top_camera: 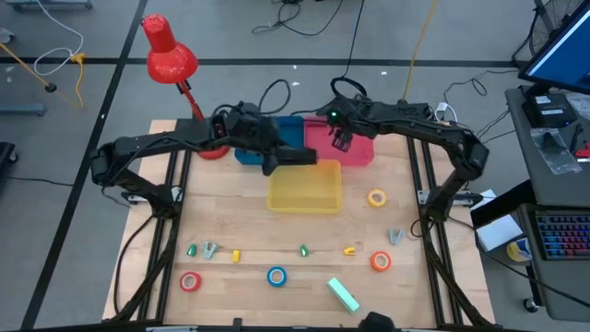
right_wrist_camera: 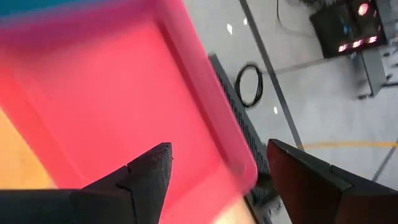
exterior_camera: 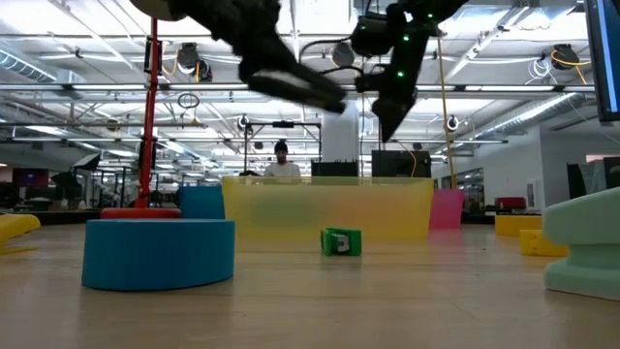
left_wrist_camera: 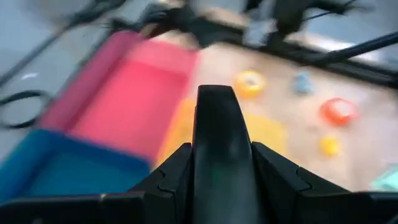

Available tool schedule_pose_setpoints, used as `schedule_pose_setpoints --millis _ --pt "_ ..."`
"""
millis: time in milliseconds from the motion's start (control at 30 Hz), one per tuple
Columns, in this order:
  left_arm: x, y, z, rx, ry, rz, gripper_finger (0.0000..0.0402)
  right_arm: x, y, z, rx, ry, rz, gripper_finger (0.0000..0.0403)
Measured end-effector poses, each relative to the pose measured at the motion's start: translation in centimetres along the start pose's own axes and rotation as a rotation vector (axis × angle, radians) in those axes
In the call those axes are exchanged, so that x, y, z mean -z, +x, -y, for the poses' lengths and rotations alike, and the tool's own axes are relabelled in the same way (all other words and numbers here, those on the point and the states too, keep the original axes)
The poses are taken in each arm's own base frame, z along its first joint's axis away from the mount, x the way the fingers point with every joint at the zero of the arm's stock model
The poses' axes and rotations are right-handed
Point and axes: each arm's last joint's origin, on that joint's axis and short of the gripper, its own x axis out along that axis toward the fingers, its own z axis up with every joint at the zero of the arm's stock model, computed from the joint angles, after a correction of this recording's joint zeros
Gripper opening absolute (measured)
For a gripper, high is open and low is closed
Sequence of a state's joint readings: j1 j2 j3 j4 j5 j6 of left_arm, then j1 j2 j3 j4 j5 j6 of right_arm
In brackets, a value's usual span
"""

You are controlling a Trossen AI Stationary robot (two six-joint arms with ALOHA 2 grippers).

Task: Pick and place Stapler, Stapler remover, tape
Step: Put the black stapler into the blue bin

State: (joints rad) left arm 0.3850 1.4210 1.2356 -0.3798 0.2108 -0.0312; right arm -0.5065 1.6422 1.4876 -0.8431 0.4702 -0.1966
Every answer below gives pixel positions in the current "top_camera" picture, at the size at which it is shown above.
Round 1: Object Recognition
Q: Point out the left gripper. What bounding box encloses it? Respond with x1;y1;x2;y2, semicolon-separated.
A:
235;103;301;166

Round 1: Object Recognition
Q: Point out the black stapler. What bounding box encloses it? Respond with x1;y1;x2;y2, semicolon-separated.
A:
288;146;320;166

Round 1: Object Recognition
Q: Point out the orange tape roll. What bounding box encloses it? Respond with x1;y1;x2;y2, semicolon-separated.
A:
370;250;393;273

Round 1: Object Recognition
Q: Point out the mint green eraser block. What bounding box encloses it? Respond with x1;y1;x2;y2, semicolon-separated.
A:
326;276;361;316

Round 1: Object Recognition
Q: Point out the red tape roll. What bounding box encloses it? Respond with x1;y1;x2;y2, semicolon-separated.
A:
179;270;203;294

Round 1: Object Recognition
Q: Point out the blue plastic bin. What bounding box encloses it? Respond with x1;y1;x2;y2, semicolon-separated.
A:
233;114;305;166

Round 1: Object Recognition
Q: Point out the pink plastic bin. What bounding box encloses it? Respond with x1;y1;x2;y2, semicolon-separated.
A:
303;114;375;168

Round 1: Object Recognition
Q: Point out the yellow translucent plastic bin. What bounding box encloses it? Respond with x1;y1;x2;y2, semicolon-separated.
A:
265;159;343;215

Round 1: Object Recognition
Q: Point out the white power adapter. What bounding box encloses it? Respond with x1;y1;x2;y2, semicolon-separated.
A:
432;101;458;125

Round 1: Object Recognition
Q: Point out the red desk lamp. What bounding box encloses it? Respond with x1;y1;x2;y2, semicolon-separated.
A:
140;12;231;161

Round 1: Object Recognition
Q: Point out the black side shelf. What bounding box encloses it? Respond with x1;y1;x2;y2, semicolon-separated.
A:
469;179;538;273

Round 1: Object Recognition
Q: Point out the white cardboard box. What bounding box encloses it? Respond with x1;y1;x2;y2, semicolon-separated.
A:
475;213;525;253

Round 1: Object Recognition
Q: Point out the person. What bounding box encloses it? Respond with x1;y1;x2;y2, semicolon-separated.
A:
358;311;396;332

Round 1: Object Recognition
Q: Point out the black mini computer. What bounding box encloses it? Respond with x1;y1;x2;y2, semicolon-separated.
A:
521;92;578;129

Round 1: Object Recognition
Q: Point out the clear plastic bag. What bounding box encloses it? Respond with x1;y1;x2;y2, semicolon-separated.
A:
529;127;584;176

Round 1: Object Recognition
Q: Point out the grey side desk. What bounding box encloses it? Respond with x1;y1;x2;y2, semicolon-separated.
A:
504;85;590;324

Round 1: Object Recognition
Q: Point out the black floor fan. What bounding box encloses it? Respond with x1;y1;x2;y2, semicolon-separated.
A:
512;0;586;70

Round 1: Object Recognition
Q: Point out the computer monitor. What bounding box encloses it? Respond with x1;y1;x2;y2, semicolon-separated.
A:
518;0;590;96

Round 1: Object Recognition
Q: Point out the backlit rainbow keyboard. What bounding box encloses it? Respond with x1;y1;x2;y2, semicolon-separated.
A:
535;211;590;262

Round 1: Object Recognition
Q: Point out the grey metal stand foot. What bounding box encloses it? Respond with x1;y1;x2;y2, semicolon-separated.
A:
4;0;93;13
0;102;47;117

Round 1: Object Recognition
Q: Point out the black caster wheel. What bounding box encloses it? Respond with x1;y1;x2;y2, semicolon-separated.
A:
0;141;19;165

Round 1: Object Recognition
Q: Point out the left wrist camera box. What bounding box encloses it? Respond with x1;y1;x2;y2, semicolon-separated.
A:
262;155;280;178

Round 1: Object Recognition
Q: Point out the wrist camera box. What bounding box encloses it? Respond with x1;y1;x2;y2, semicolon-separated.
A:
262;155;280;178
330;127;354;154

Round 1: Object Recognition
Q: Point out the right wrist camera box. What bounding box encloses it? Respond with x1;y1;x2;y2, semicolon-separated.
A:
330;127;354;154

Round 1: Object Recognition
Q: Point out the coiled black cable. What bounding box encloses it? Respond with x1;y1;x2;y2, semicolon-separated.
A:
329;75;369;101

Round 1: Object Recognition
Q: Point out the black mesh cable tray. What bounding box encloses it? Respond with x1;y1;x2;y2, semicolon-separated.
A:
394;101;432;120

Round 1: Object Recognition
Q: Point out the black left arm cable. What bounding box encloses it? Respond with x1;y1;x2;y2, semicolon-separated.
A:
258;77;292;116

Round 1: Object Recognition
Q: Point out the black hanging cable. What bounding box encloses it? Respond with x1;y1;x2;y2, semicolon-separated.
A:
343;0;366;79

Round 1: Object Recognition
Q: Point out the black floor cable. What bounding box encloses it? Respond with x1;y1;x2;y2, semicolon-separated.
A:
251;0;345;38

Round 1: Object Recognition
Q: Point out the yellow hanging cable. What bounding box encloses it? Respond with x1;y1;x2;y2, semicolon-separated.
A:
402;0;439;102

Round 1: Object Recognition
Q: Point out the black aluminium table frame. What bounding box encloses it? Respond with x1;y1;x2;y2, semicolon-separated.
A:
110;117;497;332

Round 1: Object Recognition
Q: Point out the white floor cable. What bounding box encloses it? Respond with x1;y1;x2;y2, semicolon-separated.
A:
32;0;86;77

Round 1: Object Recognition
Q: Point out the yellow floor cable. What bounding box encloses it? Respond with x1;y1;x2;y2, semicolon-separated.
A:
0;41;87;110

